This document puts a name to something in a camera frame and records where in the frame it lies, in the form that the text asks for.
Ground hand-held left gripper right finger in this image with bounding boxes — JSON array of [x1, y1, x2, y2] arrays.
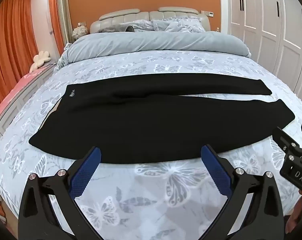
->
[[201, 144, 284, 240]]

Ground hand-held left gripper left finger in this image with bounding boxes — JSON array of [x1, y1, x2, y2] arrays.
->
[[18, 146, 102, 240]]

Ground black pants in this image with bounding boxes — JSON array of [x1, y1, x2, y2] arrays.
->
[[29, 74, 295, 165]]

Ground person's right hand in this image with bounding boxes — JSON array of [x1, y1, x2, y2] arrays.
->
[[285, 189, 302, 234]]

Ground bed with butterfly sheet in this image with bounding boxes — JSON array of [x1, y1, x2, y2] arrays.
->
[[0, 47, 302, 240]]

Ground pink bench cushion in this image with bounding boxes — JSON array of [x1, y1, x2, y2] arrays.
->
[[0, 65, 57, 128]]

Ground white flower cushion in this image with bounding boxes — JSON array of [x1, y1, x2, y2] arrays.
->
[[29, 51, 51, 72]]

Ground white bedside ornament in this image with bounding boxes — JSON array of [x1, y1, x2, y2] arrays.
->
[[72, 22, 88, 42]]

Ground grey duvet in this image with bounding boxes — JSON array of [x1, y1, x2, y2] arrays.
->
[[57, 31, 251, 68]]

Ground orange curtain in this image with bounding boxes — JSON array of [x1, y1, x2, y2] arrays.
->
[[0, 0, 35, 115]]

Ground grey butterfly pillow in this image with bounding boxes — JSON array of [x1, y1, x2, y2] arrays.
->
[[131, 17, 206, 33]]

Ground beige padded headboard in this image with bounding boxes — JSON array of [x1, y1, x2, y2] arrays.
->
[[90, 6, 211, 34]]

